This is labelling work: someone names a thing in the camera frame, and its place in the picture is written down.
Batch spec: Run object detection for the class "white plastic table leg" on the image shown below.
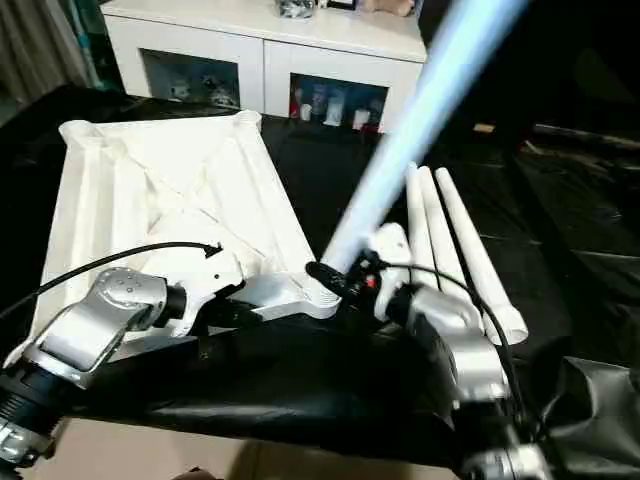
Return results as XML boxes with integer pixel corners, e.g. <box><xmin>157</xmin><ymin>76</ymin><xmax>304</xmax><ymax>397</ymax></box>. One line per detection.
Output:
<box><xmin>418</xmin><ymin>167</ymin><xmax>476</xmax><ymax>301</ymax></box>
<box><xmin>404</xmin><ymin>165</ymin><xmax>439</xmax><ymax>291</ymax></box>
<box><xmin>434</xmin><ymin>168</ymin><xmax>529</xmax><ymax>344</ymax></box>
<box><xmin>320</xmin><ymin>0</ymin><xmax>526</xmax><ymax>301</ymax></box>

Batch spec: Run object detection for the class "black work mat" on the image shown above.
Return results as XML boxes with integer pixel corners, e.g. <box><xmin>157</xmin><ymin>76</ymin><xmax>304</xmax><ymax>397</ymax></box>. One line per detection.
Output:
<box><xmin>0</xmin><ymin>85</ymin><xmax>640</xmax><ymax>476</ymax></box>

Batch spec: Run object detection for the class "teal curtain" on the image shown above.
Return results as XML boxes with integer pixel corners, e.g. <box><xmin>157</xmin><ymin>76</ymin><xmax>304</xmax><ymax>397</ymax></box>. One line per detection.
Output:
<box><xmin>65</xmin><ymin>0</ymin><xmax>113</xmax><ymax>89</ymax></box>

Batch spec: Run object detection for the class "clear glass ornament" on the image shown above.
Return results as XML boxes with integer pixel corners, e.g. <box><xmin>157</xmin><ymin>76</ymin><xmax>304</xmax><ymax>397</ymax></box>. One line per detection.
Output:
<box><xmin>278</xmin><ymin>0</ymin><xmax>319</xmax><ymax>19</ymax></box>

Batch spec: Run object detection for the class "grey curtain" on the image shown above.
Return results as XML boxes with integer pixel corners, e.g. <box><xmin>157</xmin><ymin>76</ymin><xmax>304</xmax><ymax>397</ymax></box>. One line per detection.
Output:
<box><xmin>0</xmin><ymin>0</ymin><xmax>96</xmax><ymax>106</ymax></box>

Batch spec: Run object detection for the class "white glass-door cabinet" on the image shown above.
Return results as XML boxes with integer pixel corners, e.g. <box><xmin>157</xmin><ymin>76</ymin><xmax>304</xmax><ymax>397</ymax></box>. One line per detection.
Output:
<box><xmin>100</xmin><ymin>0</ymin><xmax>429</xmax><ymax>133</ymax></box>

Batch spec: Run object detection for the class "pink soft toy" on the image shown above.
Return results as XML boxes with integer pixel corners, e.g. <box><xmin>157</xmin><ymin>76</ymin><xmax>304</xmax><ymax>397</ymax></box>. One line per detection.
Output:
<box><xmin>360</xmin><ymin>0</ymin><xmax>416</xmax><ymax>16</ymax></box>

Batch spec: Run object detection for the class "white plastic table top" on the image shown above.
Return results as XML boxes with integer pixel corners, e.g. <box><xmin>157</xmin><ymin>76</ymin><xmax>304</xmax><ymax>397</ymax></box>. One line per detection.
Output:
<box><xmin>30</xmin><ymin>110</ymin><xmax>346</xmax><ymax>346</ymax></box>

